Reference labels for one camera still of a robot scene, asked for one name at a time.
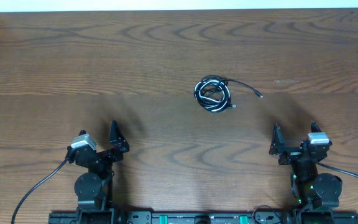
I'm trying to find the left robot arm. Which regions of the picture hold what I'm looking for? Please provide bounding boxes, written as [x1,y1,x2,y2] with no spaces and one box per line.
[65,120,130,223]

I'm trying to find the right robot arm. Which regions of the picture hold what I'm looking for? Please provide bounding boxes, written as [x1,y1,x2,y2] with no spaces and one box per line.
[269,121,342,223]

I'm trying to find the black and white cable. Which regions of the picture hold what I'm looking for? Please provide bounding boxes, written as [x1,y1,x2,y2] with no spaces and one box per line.
[193,78,237,113]

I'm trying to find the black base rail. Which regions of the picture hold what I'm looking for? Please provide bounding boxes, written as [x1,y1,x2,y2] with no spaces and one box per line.
[47,210,358,224]

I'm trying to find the black braided cable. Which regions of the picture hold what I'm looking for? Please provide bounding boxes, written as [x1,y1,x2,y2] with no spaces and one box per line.
[197,75,264,108]

